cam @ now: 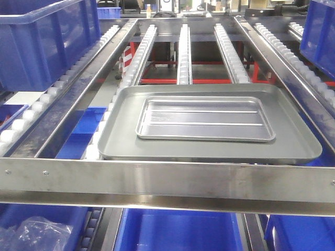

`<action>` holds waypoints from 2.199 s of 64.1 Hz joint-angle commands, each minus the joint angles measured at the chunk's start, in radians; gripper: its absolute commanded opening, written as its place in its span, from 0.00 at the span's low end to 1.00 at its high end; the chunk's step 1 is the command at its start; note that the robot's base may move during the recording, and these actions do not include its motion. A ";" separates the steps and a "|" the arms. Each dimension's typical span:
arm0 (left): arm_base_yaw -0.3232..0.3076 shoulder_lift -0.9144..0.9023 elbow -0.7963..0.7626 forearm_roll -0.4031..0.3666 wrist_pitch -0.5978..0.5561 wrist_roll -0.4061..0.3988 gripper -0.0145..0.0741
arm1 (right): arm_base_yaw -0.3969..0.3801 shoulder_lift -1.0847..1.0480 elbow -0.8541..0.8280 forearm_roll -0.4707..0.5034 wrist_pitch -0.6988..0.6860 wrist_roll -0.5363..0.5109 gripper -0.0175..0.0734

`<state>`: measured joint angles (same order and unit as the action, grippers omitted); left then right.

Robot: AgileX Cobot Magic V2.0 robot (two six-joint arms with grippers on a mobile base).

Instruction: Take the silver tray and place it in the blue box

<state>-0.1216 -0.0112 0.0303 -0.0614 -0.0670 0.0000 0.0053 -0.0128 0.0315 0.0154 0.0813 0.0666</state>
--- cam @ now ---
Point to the blue bin upper left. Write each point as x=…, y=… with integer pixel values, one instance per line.
x=41, y=40

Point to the small blue bin below rack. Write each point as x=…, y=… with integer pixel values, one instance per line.
x=82, y=133

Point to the blue bin lower left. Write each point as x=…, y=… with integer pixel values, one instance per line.
x=15, y=214

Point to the right steel divider rail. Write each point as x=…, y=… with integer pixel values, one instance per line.
x=315, y=105

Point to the left white roller track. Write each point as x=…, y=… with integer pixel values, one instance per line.
x=17, y=124

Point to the clear plastic bag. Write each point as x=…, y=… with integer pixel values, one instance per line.
x=36, y=233

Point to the centre white roller track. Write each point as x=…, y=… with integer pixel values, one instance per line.
x=184, y=68

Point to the small silver tray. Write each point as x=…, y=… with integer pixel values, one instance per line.
x=204, y=118

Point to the blue bin lower right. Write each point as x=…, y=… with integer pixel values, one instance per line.
x=292, y=232

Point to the blue box lower centre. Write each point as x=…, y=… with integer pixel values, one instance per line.
x=151, y=229

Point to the steel divider rail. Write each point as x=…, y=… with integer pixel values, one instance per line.
x=46, y=135
x=315, y=105

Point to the red metal frame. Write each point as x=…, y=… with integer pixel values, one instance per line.
x=207, y=65

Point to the right white roller track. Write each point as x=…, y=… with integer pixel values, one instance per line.
x=308, y=75

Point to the left steel divider rail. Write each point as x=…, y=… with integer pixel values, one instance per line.
x=46, y=135

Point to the centre-right white roller track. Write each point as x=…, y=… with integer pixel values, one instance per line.
x=231, y=60

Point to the blue bin upper right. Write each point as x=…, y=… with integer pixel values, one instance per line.
x=317, y=44

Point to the large grey tray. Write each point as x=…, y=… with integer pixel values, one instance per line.
x=294, y=142

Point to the steel front rack beam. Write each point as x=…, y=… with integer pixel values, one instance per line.
x=267, y=189

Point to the centre-left white roller track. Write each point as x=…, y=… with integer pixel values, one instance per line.
x=132, y=78

